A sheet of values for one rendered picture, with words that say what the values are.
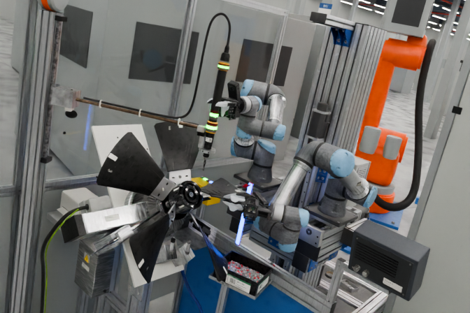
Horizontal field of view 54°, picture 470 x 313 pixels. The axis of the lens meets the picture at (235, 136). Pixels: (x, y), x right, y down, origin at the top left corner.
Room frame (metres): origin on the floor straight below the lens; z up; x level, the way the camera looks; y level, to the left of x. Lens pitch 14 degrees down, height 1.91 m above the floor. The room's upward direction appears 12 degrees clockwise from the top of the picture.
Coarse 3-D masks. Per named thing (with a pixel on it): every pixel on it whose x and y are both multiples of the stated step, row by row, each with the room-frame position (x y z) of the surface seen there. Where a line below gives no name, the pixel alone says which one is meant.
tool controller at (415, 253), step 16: (368, 224) 1.70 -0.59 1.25; (352, 240) 1.67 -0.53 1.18; (368, 240) 1.62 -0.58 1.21; (384, 240) 1.61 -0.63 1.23; (400, 240) 1.61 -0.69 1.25; (352, 256) 1.67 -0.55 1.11; (368, 256) 1.62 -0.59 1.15; (384, 256) 1.58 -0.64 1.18; (400, 256) 1.54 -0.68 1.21; (416, 256) 1.52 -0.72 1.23; (368, 272) 1.62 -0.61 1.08; (384, 272) 1.58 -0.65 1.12; (400, 272) 1.54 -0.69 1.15; (416, 272) 1.51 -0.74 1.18; (384, 288) 1.60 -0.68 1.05; (400, 288) 1.55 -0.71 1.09; (416, 288) 1.57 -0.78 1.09
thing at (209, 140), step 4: (228, 48) 1.79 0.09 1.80; (224, 52) 1.79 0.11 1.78; (228, 52) 1.80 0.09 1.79; (224, 56) 1.78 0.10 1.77; (228, 56) 1.79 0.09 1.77; (224, 60) 1.78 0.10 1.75; (228, 60) 1.79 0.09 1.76; (208, 136) 1.78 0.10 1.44; (212, 136) 1.79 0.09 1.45; (208, 140) 1.78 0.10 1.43; (212, 140) 1.79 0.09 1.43; (204, 144) 1.79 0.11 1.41; (208, 144) 1.79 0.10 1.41; (212, 144) 1.80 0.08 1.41; (204, 148) 1.79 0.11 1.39; (208, 148) 1.79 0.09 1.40; (204, 156) 1.79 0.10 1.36; (208, 156) 1.80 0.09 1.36
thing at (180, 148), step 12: (156, 132) 1.89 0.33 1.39; (168, 132) 1.90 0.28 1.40; (180, 132) 1.91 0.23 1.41; (192, 132) 1.92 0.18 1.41; (168, 144) 1.87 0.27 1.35; (180, 144) 1.87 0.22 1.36; (192, 144) 1.88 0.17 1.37; (168, 156) 1.83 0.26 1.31; (180, 156) 1.83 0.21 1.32; (192, 156) 1.84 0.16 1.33; (168, 168) 1.81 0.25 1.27; (180, 168) 1.80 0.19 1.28
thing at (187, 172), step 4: (172, 172) 1.80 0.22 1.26; (176, 172) 1.80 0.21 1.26; (180, 172) 1.80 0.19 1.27; (184, 172) 1.80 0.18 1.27; (188, 172) 1.80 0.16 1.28; (172, 176) 1.79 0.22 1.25; (176, 176) 1.79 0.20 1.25; (184, 176) 1.78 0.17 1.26; (188, 176) 1.78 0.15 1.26; (172, 180) 1.78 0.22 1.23; (176, 180) 1.78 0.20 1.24; (180, 180) 1.77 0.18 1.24; (184, 180) 1.77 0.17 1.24; (176, 184) 1.76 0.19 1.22
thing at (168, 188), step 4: (164, 180) 1.69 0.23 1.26; (168, 180) 1.69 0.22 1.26; (160, 184) 1.68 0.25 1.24; (164, 184) 1.69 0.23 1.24; (168, 184) 1.69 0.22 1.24; (172, 184) 1.70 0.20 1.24; (156, 188) 1.68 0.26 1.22; (160, 188) 1.68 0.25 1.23; (164, 188) 1.69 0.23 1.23; (168, 188) 1.70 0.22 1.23; (172, 188) 1.70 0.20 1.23; (152, 192) 1.67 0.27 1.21; (156, 192) 1.68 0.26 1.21; (160, 192) 1.69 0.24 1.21; (164, 192) 1.69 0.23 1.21; (168, 192) 1.70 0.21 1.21; (156, 196) 1.68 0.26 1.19; (160, 196) 1.69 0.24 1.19; (164, 196) 1.69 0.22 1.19; (160, 200) 1.69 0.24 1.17
